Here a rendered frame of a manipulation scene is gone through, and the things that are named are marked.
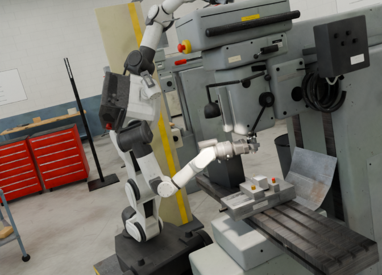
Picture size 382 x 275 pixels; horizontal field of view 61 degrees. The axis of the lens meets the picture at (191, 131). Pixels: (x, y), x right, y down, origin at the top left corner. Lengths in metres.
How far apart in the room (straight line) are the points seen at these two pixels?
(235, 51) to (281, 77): 0.26
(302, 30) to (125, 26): 1.91
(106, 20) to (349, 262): 2.63
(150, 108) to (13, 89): 8.96
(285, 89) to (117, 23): 1.98
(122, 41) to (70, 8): 7.50
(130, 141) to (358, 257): 1.03
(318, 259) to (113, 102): 1.09
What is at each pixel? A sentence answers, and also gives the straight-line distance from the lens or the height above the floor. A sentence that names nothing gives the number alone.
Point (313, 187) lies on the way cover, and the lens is 1.85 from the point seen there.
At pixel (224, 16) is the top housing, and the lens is 1.42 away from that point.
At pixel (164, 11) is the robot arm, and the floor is 1.97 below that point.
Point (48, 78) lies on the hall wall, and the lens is 10.38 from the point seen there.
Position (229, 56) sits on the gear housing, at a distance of 1.42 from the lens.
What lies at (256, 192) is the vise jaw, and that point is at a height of 1.02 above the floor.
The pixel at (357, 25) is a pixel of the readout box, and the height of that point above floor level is 1.69.
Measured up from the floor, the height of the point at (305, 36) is 1.69.
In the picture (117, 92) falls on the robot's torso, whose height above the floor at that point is 1.63.
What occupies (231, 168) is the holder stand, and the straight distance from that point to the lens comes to 1.95.
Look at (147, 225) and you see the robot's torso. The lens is 2.19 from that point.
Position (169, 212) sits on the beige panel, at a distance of 3.49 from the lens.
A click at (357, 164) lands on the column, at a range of 1.78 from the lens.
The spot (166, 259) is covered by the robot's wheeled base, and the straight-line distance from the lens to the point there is 2.10.
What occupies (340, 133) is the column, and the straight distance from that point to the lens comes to 1.71.
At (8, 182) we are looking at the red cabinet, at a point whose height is 0.39.
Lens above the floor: 1.72
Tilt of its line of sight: 13 degrees down
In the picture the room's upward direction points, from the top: 13 degrees counter-clockwise
